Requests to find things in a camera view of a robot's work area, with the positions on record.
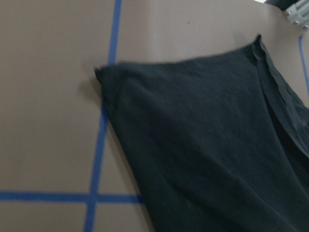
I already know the black graphic t-shirt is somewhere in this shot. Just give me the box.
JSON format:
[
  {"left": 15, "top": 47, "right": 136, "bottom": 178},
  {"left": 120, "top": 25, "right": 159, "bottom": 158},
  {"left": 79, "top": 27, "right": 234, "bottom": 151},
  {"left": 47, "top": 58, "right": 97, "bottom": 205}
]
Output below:
[{"left": 95, "top": 36, "right": 309, "bottom": 232}]

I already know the aluminium frame post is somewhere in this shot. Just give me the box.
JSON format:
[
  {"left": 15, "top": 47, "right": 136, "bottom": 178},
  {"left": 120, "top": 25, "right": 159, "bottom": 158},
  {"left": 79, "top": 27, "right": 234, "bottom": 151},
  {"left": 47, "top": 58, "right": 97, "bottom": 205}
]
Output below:
[{"left": 286, "top": 0, "right": 309, "bottom": 29}]

